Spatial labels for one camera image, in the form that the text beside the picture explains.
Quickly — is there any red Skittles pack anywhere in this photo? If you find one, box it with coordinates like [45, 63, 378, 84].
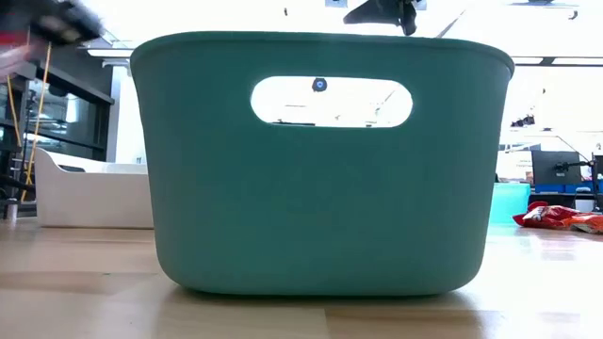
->
[512, 201, 583, 231]
[0, 30, 41, 82]

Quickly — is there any black shelving rack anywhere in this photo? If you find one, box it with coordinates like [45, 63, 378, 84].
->
[0, 60, 116, 220]

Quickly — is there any white plastic bin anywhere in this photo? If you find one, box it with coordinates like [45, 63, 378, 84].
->
[33, 147, 155, 230]

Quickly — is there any orange Reese's pack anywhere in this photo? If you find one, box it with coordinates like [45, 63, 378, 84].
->
[562, 212, 603, 235]

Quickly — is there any ceiling light panel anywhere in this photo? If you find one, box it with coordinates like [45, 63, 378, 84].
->
[87, 48, 133, 58]

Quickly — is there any blue desk divider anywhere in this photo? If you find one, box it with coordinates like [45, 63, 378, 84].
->
[534, 183, 603, 194]

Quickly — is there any green plastic bin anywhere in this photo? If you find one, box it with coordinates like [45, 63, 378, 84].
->
[488, 182, 532, 225]
[130, 30, 515, 297]

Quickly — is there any black computer monitor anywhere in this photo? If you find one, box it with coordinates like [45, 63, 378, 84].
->
[530, 150, 583, 186]

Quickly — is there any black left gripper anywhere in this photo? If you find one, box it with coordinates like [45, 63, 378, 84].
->
[25, 0, 104, 47]

